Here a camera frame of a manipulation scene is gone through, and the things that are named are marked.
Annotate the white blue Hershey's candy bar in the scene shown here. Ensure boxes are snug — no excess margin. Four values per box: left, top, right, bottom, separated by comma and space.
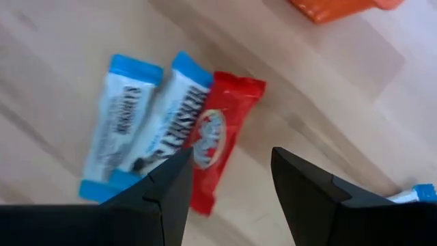
387, 183, 437, 205
79, 53, 165, 203
108, 51, 214, 188

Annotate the orange plastic basket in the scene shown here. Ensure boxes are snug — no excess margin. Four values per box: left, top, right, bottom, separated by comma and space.
288, 0, 406, 24

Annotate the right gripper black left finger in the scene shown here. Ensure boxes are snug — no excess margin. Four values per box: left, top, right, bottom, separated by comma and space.
0, 147, 195, 246

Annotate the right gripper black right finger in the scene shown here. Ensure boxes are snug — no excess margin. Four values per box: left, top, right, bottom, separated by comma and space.
271, 146, 437, 246

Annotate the red KitKat candy bar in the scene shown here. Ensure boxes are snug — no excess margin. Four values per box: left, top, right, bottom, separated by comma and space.
184, 70, 267, 217

